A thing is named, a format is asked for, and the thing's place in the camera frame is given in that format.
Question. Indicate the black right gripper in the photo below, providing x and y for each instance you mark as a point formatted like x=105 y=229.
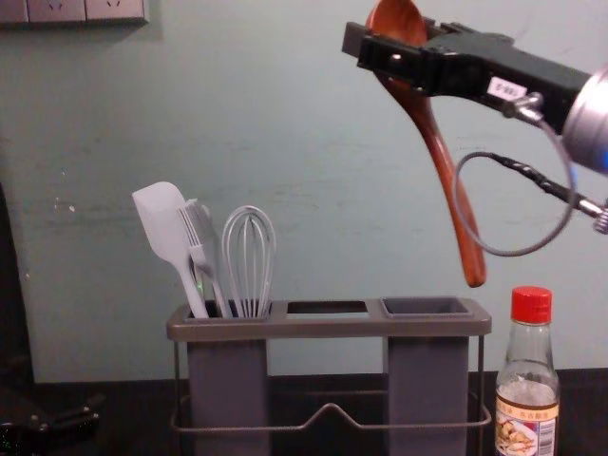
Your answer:
x=503 y=66

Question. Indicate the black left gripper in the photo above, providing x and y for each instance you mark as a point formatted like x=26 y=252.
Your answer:
x=12 y=439

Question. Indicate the brown wooden spoon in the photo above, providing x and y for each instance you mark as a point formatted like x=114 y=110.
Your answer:
x=451 y=199

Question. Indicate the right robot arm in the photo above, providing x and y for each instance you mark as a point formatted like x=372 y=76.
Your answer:
x=591 y=123

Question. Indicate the black table cloth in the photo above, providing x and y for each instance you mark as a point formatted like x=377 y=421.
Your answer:
x=119 y=427

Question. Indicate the grey plastic rack cup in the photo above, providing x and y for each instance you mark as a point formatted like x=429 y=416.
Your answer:
x=427 y=389
x=228 y=389

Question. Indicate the grey fork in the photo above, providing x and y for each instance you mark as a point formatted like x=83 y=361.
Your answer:
x=195 y=242

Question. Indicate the white silicone spatula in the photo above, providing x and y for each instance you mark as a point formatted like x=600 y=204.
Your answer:
x=159 y=218

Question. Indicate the grey utensil with green spot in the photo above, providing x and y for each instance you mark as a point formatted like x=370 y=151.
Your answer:
x=203 y=218

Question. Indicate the grey whisk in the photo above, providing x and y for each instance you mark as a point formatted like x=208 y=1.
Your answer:
x=249 y=256

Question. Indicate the grey metal utensil rack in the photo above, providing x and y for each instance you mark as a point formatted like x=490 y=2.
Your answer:
x=328 y=328

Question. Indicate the clear bottle with red cap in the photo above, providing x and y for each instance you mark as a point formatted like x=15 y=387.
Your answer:
x=527 y=380

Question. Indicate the grey wall socket plate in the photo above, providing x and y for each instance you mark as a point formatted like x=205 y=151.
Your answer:
x=116 y=8
x=57 y=9

